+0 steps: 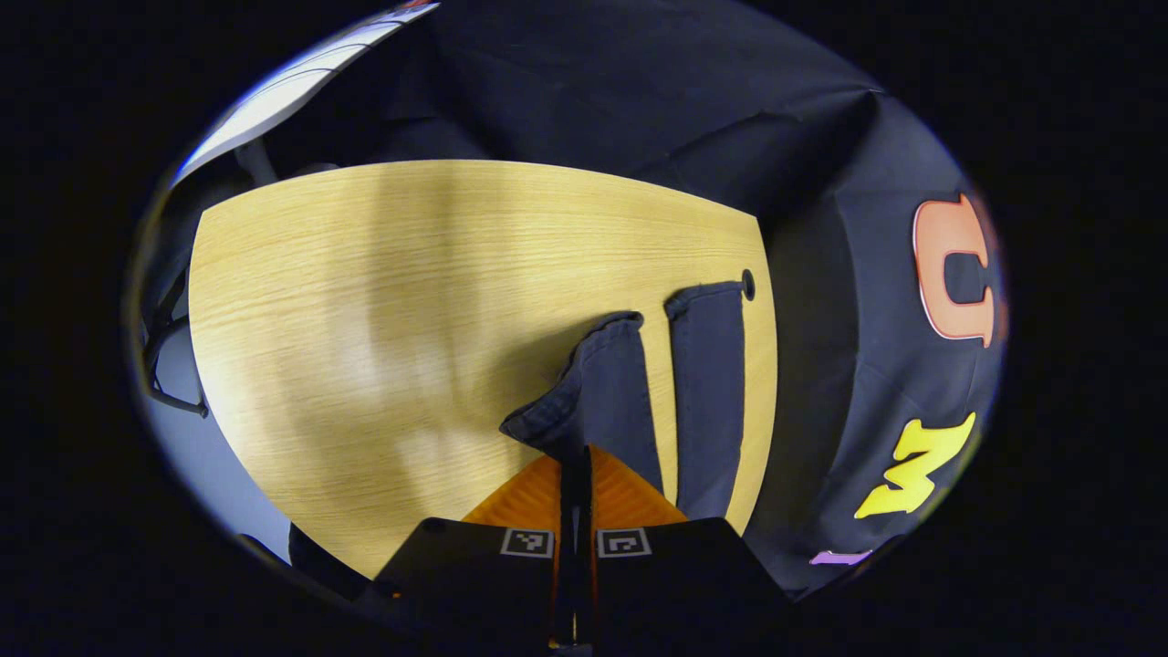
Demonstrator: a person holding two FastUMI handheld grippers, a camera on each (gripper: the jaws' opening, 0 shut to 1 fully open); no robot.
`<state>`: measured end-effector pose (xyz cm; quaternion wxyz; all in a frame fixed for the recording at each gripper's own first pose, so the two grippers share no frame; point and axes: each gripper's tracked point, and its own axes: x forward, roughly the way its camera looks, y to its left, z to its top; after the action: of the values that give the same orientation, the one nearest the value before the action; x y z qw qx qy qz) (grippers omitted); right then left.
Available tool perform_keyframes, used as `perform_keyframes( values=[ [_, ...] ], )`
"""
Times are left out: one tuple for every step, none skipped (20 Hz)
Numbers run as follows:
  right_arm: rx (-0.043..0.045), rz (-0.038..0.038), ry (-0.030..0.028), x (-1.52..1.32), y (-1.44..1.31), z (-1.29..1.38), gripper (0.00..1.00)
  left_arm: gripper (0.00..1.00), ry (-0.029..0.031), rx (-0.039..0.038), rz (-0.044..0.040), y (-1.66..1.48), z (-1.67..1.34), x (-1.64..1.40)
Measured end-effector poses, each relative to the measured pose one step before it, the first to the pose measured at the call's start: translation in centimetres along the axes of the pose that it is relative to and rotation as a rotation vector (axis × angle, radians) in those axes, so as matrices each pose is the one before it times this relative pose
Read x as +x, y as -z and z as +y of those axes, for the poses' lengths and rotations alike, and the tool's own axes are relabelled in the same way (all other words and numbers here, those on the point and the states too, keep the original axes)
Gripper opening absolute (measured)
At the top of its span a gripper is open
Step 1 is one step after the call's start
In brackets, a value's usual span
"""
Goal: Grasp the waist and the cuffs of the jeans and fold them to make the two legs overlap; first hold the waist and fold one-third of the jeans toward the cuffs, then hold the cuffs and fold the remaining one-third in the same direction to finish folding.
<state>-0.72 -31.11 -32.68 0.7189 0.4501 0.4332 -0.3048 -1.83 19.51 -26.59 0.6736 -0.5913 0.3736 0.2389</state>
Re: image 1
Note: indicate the dark blue jeans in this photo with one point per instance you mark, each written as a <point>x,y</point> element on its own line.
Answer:
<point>611,392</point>

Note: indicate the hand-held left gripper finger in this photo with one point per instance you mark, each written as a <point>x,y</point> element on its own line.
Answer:
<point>587,502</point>
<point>568,497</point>

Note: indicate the black backdrop cloth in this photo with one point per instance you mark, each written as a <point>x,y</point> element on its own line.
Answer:
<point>693,91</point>

